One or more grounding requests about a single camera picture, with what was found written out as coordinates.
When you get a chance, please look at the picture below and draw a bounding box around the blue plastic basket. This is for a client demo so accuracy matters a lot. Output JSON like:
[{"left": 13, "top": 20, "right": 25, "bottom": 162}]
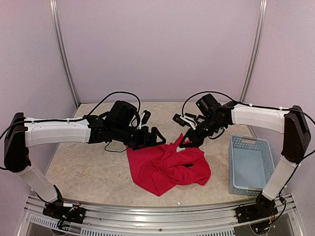
[{"left": 229, "top": 135, "right": 275, "bottom": 197}]

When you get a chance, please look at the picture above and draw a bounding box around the blue round brooch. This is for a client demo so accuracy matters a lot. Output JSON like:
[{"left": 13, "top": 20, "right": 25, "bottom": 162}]
[{"left": 184, "top": 163, "right": 194, "bottom": 168}]

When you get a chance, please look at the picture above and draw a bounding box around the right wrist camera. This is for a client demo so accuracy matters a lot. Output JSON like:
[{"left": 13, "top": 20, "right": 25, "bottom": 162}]
[{"left": 196, "top": 94, "right": 221, "bottom": 117}]

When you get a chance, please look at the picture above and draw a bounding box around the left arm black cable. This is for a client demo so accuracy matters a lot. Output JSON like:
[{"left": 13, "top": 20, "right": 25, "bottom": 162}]
[{"left": 0, "top": 91, "right": 141, "bottom": 172}]

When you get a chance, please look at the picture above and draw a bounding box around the right aluminium corner post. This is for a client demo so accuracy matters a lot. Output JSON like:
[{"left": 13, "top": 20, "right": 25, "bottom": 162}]
[{"left": 240, "top": 0, "right": 268, "bottom": 102}]

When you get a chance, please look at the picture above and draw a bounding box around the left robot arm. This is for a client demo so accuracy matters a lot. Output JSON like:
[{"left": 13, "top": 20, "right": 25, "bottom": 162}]
[{"left": 1, "top": 113, "right": 166, "bottom": 219}]

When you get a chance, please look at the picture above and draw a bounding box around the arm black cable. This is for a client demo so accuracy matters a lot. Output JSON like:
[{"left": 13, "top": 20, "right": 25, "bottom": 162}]
[
  {"left": 181, "top": 90, "right": 315, "bottom": 160},
  {"left": 0, "top": 91, "right": 141, "bottom": 172}
]

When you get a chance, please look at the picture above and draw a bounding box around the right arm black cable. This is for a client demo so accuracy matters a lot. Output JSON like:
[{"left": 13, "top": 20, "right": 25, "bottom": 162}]
[{"left": 181, "top": 90, "right": 315, "bottom": 160}]

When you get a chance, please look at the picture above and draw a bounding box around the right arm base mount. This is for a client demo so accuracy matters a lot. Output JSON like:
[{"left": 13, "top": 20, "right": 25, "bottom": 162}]
[{"left": 235, "top": 204, "right": 278, "bottom": 223}]

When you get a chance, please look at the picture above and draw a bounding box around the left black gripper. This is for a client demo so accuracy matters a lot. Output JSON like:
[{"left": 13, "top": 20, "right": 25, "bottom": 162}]
[{"left": 113, "top": 124, "right": 166, "bottom": 150}]

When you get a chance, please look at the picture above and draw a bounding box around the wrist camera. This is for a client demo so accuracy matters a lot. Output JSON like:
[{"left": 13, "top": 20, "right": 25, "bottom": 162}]
[
  {"left": 105, "top": 100, "right": 139, "bottom": 126},
  {"left": 196, "top": 94, "right": 221, "bottom": 117}
]

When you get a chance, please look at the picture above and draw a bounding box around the red t-shirt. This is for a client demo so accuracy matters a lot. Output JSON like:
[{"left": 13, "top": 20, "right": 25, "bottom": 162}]
[{"left": 127, "top": 134, "right": 211, "bottom": 196}]

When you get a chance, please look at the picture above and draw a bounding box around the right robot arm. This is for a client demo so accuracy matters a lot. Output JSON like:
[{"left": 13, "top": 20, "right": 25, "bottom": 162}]
[{"left": 173, "top": 98, "right": 312, "bottom": 218}]

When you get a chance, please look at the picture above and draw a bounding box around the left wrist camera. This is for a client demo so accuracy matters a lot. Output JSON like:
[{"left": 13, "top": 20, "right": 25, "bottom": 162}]
[{"left": 105, "top": 100, "right": 139, "bottom": 126}]

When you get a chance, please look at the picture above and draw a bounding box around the aluminium corner post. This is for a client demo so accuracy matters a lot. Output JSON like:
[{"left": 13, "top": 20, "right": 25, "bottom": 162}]
[
  {"left": 240, "top": 0, "right": 268, "bottom": 102},
  {"left": 49, "top": 0, "right": 81, "bottom": 108}
]

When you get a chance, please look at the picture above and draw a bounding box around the aluminium front rail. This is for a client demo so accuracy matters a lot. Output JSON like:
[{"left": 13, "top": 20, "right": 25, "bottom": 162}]
[{"left": 23, "top": 194, "right": 303, "bottom": 236}]

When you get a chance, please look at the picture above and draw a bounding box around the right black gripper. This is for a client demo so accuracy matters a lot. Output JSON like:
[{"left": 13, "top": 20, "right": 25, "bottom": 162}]
[{"left": 179, "top": 116, "right": 224, "bottom": 148}]

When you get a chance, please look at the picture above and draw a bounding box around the left aluminium corner post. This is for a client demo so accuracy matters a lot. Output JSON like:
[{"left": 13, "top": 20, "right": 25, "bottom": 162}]
[{"left": 49, "top": 0, "right": 81, "bottom": 108}]

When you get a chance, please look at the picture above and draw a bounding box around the black square frame middle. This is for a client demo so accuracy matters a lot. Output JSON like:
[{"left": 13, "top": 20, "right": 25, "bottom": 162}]
[{"left": 195, "top": 115, "right": 206, "bottom": 124}]

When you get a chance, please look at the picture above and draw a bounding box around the black square frame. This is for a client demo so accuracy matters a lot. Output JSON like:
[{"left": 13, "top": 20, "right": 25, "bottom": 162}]
[
  {"left": 195, "top": 115, "right": 206, "bottom": 124},
  {"left": 184, "top": 113, "right": 197, "bottom": 121}
]

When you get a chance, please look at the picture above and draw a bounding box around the black square frame left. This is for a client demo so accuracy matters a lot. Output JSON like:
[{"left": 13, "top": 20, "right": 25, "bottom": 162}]
[{"left": 184, "top": 113, "right": 197, "bottom": 121}]

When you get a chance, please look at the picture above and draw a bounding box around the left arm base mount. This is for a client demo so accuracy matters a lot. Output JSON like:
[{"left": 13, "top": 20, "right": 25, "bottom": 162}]
[{"left": 43, "top": 199, "right": 87, "bottom": 224}]

